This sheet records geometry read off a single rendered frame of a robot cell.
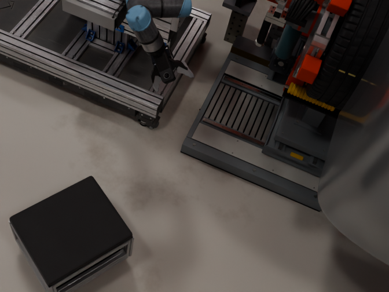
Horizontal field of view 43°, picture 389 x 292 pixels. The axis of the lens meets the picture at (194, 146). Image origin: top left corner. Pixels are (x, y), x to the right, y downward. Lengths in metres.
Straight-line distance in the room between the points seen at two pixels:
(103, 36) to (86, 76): 0.29
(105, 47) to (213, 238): 1.23
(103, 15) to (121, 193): 0.90
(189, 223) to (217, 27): 1.48
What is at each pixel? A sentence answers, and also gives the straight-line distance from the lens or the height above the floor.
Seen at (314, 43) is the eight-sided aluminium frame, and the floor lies 0.95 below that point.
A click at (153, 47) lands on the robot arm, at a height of 1.10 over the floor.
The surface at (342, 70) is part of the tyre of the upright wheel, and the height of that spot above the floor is 0.92.
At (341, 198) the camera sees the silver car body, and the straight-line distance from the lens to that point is 1.73.
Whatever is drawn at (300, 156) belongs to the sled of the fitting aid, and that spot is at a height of 0.18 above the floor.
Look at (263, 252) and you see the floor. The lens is 2.60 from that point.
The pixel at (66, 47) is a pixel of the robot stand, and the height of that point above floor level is 0.23.
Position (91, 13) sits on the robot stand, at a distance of 2.37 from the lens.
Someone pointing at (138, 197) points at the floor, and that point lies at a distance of 2.61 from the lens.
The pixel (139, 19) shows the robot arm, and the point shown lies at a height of 1.21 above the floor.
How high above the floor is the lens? 2.31
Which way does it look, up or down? 55 degrees down
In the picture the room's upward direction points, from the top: 16 degrees clockwise
